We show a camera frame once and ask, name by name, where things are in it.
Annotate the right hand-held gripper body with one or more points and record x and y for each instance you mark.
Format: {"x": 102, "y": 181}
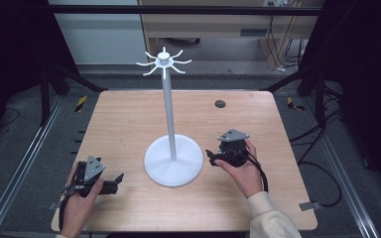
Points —
{"x": 233, "y": 145}

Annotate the person's left hand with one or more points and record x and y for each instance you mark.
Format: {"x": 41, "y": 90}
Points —
{"x": 78, "y": 208}

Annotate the yellow black striped tape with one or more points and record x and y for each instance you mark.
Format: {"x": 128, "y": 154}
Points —
{"x": 81, "y": 103}
{"x": 294, "y": 104}

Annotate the grey metal table bracket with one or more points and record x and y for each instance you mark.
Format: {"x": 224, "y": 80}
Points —
{"x": 53, "y": 205}
{"x": 309, "y": 206}

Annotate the black horizontal frame bar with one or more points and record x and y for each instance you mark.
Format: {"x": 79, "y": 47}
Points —
{"x": 185, "y": 10}

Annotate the white hook stand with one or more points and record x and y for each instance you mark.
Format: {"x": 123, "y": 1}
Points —
{"x": 170, "y": 132}

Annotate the black metal stand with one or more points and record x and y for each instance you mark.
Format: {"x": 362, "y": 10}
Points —
{"x": 317, "y": 95}
{"x": 46, "y": 95}

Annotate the aluminium floor rail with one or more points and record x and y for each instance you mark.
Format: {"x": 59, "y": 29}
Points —
{"x": 16, "y": 172}
{"x": 344, "y": 172}

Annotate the white cabinet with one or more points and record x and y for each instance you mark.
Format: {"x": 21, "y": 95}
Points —
{"x": 99, "y": 36}

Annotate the light wooden desk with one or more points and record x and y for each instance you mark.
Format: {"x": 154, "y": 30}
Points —
{"x": 211, "y": 26}

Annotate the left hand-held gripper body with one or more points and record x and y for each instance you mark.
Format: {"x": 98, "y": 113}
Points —
{"x": 94, "y": 168}

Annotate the person's right hand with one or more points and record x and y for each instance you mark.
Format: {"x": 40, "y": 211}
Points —
{"x": 244, "y": 178}

